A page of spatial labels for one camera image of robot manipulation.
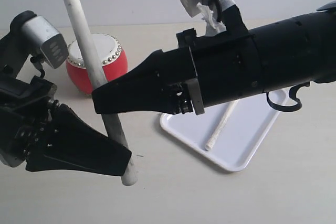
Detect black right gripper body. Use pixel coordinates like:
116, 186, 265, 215
157, 29, 263, 114

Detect red small drum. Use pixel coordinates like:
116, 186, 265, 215
66, 33, 128, 95

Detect wooden drumstick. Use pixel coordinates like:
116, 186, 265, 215
54, 0, 139, 186
205, 100, 239, 151

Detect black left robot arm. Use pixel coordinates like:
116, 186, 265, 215
1, 10, 132, 177

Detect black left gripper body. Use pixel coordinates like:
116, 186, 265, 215
1, 76, 57, 167

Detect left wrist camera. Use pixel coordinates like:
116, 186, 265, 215
20, 16, 69, 70

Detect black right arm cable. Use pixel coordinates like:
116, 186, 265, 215
266, 82, 310, 113

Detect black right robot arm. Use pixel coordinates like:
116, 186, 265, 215
92, 6, 335, 114

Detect white plastic tray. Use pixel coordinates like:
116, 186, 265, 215
160, 94, 279, 172

